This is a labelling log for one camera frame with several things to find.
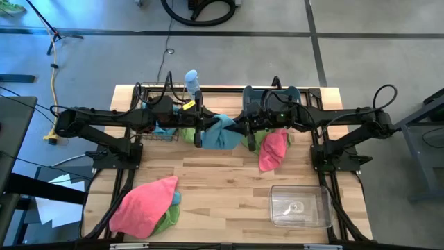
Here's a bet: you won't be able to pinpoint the clear plastic bin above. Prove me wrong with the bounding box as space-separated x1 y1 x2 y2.
267 184 336 229

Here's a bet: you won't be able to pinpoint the green microfiber towel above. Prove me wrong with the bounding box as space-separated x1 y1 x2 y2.
151 203 181 237
180 126 205 145
240 127 293 156

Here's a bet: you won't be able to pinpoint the yellow extension cable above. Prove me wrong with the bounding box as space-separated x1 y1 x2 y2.
34 10 62 145

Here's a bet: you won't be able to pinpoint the black floor bar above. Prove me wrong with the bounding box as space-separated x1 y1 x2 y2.
0 74 36 83

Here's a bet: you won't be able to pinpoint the black wire basket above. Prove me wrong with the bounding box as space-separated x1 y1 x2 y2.
133 81 187 142

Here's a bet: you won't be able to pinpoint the white paper sheets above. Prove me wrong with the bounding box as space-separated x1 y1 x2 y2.
34 173 86 228

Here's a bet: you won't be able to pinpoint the black aluminium table frame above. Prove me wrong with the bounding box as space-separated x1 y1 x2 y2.
81 85 372 244

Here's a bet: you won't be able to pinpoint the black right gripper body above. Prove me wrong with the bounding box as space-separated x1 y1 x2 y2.
242 103 278 153

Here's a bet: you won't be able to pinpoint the silver metal bracket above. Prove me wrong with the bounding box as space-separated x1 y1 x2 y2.
304 244 343 250
110 242 150 250

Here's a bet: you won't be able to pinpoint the blue plastic basket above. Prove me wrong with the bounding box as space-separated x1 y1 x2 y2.
241 85 302 117

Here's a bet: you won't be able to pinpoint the black tripod stand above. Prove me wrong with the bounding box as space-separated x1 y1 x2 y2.
26 0 84 56

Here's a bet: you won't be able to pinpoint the thin black floor cable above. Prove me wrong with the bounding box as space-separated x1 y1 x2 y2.
155 0 176 84

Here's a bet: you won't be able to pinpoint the grey metal cart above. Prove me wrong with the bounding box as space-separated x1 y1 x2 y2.
395 88 444 204

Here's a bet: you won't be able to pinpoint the black side table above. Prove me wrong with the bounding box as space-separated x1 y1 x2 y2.
0 95 38 244

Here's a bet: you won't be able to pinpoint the black hose loop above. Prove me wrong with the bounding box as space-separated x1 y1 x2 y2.
160 0 237 28

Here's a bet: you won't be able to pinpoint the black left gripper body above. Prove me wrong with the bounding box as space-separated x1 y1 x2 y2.
174 90 209 149

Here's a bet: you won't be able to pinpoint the pink microfiber towel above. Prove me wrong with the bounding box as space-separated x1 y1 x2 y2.
108 175 180 240
258 127 290 173

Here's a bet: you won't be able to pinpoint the blue air freshener spray bottle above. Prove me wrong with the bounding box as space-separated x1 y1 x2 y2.
184 69 201 101

